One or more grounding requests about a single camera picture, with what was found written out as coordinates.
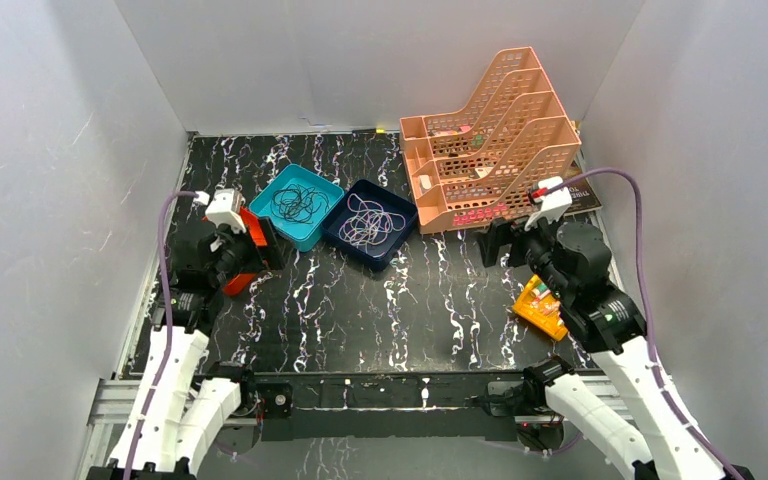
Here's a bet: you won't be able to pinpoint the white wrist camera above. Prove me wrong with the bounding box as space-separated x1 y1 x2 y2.
524 176 572 231
205 188 247 234

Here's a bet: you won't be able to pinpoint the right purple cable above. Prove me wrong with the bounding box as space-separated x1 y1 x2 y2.
546 166 746 480

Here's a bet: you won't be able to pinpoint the black wire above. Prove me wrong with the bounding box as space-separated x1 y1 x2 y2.
269 183 332 227

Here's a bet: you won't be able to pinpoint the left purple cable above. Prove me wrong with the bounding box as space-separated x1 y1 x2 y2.
122 190 212 480

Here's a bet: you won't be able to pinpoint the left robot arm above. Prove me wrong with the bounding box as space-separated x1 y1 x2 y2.
86 214 292 479

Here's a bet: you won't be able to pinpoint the markers in yellow bin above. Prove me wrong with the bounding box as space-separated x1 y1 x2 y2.
528 276 557 316

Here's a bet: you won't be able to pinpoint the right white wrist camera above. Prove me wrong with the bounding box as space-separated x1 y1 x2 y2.
524 176 572 231

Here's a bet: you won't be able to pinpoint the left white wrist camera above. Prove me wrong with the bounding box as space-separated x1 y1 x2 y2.
205 188 247 234

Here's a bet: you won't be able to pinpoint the peach plastic file organizer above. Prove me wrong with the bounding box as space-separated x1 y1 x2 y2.
400 47 582 234

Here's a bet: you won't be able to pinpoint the purple cable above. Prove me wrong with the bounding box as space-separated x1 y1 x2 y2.
122 190 212 480
546 166 746 480

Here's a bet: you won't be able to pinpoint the red square tray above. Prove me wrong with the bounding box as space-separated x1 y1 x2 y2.
222 207 272 297

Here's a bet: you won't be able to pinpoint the teal square tray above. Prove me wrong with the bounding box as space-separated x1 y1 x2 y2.
248 164 345 253

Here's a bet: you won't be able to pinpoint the dark book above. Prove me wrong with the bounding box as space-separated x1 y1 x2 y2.
562 160 603 215

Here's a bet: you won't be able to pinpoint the white wires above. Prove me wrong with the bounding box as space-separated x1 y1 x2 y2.
337 193 408 250

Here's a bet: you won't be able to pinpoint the navy square tray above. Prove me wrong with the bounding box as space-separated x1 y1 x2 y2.
321 179 419 272

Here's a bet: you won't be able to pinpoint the yellow bin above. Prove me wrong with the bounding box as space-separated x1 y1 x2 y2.
512 275 568 341

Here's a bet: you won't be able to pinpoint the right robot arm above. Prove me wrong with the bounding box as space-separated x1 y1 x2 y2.
478 219 753 479

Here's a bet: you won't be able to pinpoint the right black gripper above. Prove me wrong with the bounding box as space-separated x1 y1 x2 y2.
472 207 573 303

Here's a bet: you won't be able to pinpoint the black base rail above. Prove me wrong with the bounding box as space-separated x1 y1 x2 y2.
254 370 562 446

